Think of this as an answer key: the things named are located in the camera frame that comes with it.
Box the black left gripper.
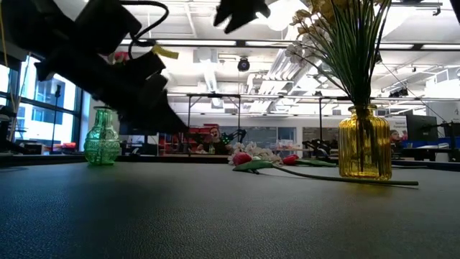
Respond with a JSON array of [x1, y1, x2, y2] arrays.
[[35, 48, 190, 135]]

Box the red artificial tulip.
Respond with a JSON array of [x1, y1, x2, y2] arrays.
[[107, 50, 131, 66], [232, 151, 420, 187], [281, 153, 339, 168]]

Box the yellow artificial flower bunch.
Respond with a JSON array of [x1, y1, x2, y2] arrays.
[[308, 0, 392, 109]]

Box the yellow glass vase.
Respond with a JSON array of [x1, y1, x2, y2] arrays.
[[338, 104, 393, 181]]

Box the green glass vase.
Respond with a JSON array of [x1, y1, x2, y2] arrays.
[[83, 106, 121, 167]]

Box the red storage crates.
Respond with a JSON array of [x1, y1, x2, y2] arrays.
[[157, 124, 221, 155]]

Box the person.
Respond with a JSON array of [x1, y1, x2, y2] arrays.
[[195, 126, 235, 156], [389, 129, 410, 143]]

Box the black table mat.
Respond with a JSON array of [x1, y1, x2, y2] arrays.
[[0, 160, 460, 259]]

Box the black monitor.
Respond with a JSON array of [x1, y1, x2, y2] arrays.
[[405, 114, 440, 143]]

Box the thin black background rig frame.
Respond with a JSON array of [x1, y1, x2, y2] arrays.
[[167, 92, 460, 156]]

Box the black overhead camera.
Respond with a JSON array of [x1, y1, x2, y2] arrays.
[[236, 56, 252, 73]]

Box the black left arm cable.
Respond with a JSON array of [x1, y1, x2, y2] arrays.
[[120, 0, 170, 50]]

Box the yellow cable tag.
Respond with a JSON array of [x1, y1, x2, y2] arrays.
[[150, 43, 180, 60]]

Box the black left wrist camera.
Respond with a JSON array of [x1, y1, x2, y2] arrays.
[[73, 0, 143, 55]]

